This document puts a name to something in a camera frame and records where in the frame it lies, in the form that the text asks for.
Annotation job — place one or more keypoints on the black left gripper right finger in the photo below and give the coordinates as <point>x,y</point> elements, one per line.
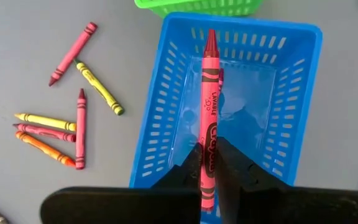
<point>259,202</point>

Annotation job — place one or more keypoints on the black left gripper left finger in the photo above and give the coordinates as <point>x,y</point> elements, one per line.
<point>120,205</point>

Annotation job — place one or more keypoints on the yellow-green crayon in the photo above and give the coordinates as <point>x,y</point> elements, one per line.
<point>99,88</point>

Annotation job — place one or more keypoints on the orange crayon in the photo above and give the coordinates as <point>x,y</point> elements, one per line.
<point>42,147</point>

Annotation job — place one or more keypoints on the yellow crayon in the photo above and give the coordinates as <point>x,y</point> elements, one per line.
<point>45,121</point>

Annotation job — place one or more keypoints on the blue slotted plastic basket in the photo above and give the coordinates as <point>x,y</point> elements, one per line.
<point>303,93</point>

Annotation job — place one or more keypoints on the green slotted plastic basket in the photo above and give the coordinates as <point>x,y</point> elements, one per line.
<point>166,6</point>

